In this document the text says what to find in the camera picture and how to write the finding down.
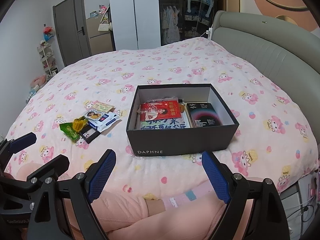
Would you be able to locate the beige cabinet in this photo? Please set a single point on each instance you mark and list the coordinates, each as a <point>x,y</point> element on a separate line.
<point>97,42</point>

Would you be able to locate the yellow plastic jelly cup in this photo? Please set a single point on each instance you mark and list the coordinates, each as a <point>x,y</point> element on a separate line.
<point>78,125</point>

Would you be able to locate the grey bedside cabinet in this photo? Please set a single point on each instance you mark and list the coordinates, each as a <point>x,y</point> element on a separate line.
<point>297,192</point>

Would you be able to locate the white wardrobe door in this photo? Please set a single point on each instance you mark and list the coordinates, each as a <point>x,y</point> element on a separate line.
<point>147,12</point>

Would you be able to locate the black screen protector box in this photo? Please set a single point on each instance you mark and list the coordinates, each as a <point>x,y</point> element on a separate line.
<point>203,115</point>

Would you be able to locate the white handbag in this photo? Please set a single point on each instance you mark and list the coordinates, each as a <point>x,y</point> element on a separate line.
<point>103,27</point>

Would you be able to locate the white wall socket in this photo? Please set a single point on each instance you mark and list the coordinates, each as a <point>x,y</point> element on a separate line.
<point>208,32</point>

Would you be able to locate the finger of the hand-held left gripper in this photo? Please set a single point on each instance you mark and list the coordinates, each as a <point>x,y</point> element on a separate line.
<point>21,140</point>
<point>53,166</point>

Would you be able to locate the glass display cabinet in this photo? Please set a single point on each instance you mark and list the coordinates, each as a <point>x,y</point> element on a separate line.
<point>172,17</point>

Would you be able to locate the yellow printed card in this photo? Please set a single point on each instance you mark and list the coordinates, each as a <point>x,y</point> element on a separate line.
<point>100,105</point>

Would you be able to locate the white blue wet wipes pack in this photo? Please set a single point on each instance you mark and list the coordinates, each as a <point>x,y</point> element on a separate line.
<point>107,120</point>

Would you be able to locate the person's pink pajama pants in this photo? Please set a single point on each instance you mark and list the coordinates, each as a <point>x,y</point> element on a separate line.
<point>120,210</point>

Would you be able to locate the blue lettered printed packet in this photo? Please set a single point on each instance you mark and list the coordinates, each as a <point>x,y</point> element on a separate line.
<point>162,125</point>

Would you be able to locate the pink printed blanket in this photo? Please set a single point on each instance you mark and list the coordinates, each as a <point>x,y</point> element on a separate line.
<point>175,62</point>

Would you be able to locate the white shelf rack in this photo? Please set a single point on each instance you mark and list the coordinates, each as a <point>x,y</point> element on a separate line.
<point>48,60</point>

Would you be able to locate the black clear-lid case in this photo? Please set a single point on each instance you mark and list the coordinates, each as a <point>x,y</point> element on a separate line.
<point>88,137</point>

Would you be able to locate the pink plush toy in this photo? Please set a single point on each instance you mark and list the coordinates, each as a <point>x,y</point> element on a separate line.
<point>103,8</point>

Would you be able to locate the black cardboard box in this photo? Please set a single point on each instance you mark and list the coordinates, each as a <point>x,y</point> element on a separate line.
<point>180,140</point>

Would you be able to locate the red blue toy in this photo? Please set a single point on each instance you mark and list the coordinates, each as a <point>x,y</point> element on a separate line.
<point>48,33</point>

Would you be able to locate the red printed packet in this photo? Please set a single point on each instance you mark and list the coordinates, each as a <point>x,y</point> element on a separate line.
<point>160,111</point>

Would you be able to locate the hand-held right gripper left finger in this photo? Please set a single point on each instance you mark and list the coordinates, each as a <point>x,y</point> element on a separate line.
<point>102,175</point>

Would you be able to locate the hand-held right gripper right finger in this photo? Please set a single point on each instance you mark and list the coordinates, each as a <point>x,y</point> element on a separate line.
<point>216,177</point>

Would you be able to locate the green snack packet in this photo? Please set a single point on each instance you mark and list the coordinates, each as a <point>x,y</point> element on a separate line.
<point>67,130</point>

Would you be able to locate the grey green bed headboard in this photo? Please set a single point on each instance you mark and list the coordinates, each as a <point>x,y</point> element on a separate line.
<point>275,45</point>

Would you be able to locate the grey door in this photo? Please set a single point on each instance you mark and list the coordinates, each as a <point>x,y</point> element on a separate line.
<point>72,30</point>

